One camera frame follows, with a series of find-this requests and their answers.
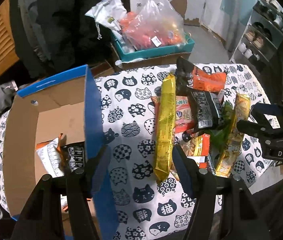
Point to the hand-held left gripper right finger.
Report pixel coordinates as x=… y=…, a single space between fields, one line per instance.
x=181 y=170

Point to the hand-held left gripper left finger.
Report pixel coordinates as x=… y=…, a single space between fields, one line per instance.
x=100 y=170

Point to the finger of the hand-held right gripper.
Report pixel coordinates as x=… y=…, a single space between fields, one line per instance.
x=259 y=111
x=251 y=127

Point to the patterned yellow long snack packet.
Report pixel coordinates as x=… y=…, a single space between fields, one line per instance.
x=234 y=142

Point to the orange peanut snack packet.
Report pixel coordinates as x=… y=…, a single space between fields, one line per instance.
x=194 y=147

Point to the green snack packet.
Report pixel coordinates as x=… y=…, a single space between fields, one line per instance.
x=221 y=135

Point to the plain yellow long snack packet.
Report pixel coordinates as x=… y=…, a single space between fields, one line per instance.
x=165 y=130

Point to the red snack packet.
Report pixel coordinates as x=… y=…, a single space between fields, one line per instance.
x=181 y=116

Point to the orange black snack packet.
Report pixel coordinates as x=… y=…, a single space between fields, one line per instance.
x=206 y=80

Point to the blue cardboard box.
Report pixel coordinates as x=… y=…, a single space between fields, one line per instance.
x=56 y=120

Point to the cat print tablecloth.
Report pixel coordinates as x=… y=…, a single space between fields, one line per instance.
x=136 y=140

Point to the white orange snack packet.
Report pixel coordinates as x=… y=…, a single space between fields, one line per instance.
x=49 y=155

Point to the white shoes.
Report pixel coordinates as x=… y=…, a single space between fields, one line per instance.
x=246 y=51

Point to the beige shoes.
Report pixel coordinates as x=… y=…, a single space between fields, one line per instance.
x=255 y=38

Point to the white shoe rack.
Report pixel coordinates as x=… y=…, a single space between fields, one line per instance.
x=250 y=27

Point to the small brown cardboard box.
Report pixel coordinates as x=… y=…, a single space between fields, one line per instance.
x=104 y=67

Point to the large brown cardboard box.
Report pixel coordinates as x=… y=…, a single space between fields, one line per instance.
x=156 y=61

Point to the teal box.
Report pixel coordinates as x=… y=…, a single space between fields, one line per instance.
x=156 y=52

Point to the clear plastic bag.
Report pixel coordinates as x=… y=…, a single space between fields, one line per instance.
x=151 y=27

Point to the black jacket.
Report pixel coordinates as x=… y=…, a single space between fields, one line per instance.
x=64 y=22

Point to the black white carton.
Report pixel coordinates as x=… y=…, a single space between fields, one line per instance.
x=129 y=1

